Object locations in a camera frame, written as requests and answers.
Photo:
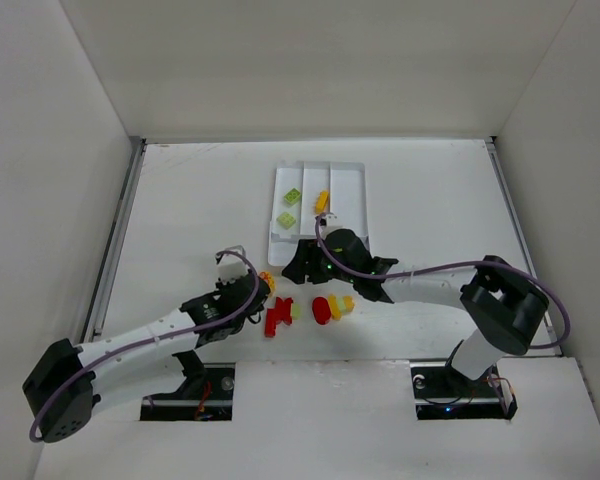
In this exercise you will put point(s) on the left aluminium frame rail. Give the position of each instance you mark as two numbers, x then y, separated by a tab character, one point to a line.
100	298

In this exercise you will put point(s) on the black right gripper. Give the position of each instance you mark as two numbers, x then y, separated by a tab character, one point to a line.
300	265

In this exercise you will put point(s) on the lime green square brick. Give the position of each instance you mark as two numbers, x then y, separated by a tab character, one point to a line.
292	197
285	220

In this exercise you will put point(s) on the yellow butterfly print brick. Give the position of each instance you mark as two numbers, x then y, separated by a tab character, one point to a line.
268	278

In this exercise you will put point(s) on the yellow long brick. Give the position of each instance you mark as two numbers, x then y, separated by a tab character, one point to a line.
322	202

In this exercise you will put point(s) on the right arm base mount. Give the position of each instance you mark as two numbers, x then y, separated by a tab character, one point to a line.
441	393

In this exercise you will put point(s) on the aluminium frame rail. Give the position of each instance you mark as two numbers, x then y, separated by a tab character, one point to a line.
100	298
552	318

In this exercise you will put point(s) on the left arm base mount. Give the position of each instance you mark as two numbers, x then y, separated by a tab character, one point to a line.
205	395

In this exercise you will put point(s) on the white divided plastic tray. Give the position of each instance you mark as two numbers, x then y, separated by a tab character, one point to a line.
305	189

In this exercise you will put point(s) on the lime green brick by red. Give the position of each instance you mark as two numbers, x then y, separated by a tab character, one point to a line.
295	312

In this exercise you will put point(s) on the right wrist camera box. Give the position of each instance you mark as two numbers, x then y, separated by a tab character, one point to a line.
328	220

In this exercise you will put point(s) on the right aluminium frame rail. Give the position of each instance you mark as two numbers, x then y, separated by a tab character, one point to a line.
552	318

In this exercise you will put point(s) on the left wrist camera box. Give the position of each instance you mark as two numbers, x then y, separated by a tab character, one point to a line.
231	265

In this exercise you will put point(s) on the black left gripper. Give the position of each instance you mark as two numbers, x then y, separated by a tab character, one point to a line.
255	289

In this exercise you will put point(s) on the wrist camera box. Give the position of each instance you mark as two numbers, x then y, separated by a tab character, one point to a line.
328	220
231	265

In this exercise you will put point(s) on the red butterfly-shaped brick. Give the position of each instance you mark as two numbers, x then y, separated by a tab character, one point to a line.
280	313

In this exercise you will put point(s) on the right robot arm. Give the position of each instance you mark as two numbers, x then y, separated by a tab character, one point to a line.
506	307

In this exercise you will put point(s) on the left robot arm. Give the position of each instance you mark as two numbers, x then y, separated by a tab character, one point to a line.
71	383

